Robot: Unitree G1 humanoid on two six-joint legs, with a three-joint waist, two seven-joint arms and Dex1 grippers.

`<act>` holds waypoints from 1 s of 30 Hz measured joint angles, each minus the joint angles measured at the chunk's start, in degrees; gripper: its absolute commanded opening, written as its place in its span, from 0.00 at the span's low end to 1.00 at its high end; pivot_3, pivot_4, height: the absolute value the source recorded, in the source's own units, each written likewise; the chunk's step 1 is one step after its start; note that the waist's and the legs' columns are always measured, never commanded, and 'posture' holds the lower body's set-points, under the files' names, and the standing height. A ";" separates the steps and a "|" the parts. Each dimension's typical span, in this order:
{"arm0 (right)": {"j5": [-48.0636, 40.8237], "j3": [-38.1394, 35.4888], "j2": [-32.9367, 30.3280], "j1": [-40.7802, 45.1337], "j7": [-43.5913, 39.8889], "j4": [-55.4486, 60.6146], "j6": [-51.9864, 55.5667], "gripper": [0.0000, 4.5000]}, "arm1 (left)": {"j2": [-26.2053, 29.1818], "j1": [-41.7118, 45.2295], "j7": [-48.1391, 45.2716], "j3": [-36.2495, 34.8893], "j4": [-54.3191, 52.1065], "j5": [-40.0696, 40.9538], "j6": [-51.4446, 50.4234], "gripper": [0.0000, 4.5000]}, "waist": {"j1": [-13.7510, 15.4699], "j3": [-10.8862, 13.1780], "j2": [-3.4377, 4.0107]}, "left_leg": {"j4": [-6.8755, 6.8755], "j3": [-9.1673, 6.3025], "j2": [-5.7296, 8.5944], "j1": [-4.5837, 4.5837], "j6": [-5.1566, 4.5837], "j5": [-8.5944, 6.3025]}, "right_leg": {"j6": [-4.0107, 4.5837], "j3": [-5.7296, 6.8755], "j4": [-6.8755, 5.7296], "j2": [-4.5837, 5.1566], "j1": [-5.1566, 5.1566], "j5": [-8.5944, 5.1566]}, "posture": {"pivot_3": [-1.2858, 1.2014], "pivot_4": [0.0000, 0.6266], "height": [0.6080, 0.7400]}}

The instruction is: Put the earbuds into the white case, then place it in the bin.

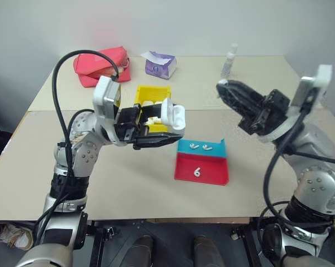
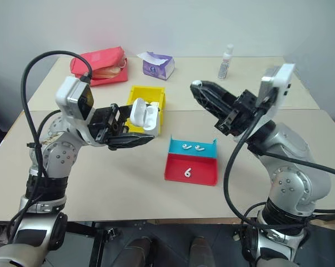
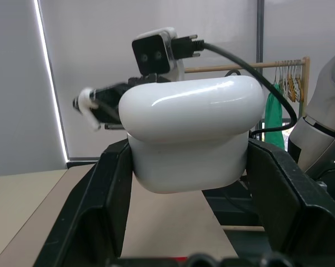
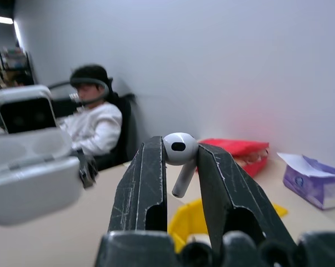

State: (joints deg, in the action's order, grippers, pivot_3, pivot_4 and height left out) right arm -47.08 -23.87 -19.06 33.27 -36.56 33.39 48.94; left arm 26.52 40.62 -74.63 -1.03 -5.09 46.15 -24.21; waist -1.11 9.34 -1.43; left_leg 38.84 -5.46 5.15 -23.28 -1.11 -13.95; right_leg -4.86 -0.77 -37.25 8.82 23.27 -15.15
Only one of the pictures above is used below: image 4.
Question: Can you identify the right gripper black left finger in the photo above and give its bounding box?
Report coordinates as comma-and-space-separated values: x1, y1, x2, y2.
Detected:
108, 135, 168, 233

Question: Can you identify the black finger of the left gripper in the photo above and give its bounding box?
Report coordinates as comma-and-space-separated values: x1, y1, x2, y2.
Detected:
77, 149, 99, 190

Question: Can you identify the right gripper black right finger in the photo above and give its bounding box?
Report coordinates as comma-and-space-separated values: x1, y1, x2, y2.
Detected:
196, 142, 297, 255

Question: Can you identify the white earbud charging case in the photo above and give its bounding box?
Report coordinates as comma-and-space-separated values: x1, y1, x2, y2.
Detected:
0, 128, 83, 226

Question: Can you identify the white earbud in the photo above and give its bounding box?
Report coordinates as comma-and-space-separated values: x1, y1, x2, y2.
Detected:
162, 132, 199, 199

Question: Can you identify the yellow plastic bin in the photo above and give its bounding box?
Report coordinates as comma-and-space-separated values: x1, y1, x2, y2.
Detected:
167, 197, 289, 254

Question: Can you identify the red bag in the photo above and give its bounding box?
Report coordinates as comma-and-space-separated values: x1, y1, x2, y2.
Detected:
197, 137, 270, 179

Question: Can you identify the seated person in white sweater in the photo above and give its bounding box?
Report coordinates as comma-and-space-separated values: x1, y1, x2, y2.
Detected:
57, 64, 123, 157

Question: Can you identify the black office chair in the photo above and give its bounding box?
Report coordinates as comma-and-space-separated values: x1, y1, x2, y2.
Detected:
48, 77, 139, 172

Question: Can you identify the grey VR headset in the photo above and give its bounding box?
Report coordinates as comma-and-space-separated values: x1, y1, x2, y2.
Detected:
68, 76, 111, 106

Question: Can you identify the purple tissue pack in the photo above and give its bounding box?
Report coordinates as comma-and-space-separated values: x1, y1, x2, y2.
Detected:
276, 152, 335, 211

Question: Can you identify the black storage shelf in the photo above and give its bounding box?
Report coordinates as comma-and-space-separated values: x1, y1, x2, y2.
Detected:
0, 47, 35, 87

